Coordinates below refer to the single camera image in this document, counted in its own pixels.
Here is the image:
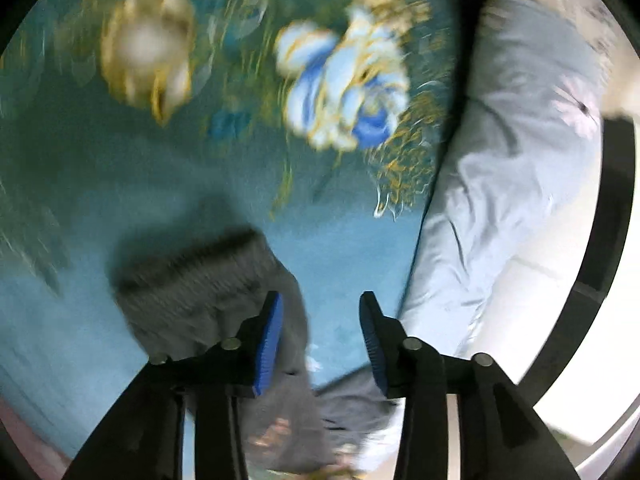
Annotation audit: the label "white and black wardrobe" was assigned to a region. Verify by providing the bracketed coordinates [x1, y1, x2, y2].
[465, 115, 640, 466]

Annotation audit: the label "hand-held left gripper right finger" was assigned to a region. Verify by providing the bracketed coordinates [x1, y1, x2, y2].
[359, 291, 583, 480]

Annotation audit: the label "teal floral blanket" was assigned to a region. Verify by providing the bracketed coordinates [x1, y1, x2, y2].
[0, 0, 463, 461]

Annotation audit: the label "light blue floral quilt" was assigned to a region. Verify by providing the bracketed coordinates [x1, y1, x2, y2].
[360, 0, 608, 476]

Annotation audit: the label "dark grey pants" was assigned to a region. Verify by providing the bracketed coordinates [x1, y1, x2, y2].
[112, 227, 401, 476]

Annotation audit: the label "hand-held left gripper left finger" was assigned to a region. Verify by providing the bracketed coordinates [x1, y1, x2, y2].
[62, 291, 284, 480]

